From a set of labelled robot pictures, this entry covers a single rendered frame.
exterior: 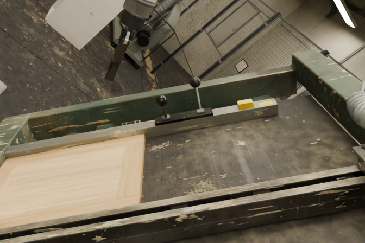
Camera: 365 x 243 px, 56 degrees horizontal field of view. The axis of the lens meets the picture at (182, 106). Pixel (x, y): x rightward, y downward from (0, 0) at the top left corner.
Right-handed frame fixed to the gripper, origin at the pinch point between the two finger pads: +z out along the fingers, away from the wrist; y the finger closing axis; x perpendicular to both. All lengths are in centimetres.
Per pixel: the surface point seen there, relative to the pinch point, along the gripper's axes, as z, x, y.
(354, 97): -31, -48, -47
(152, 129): 11.6, -19.2, -8.9
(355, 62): -27, -498, 516
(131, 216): 13, -11, -52
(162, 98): -1.6, -16.6, -13.1
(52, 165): 32.0, 7.6, -15.2
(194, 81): -8.3, -26.5, -4.0
